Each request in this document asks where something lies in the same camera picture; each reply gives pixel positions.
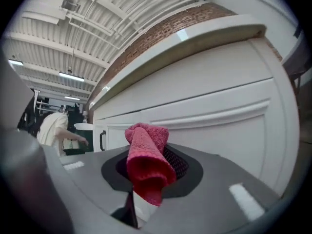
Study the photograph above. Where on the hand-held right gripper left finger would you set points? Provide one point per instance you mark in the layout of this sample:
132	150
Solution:
92	179

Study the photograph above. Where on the pink knitted cloth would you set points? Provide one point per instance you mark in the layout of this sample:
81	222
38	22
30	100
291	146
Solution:
146	155

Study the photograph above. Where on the long ceiling light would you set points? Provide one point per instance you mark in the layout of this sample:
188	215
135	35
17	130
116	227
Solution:
15	62
71	76
72	98

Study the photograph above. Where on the white ceiling air duct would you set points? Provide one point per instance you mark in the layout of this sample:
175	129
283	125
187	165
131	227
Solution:
44	7

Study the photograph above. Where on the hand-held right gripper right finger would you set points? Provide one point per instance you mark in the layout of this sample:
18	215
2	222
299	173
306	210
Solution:
219	179

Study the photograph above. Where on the dark wooden table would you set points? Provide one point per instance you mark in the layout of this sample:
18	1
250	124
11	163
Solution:
298	69

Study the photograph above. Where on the dark green round bin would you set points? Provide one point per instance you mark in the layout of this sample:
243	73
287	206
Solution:
85	136

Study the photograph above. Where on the white sink cabinet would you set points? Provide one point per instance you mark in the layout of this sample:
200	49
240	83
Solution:
207	121

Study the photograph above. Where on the white countertop slab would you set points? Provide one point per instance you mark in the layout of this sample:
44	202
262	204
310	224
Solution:
195	36

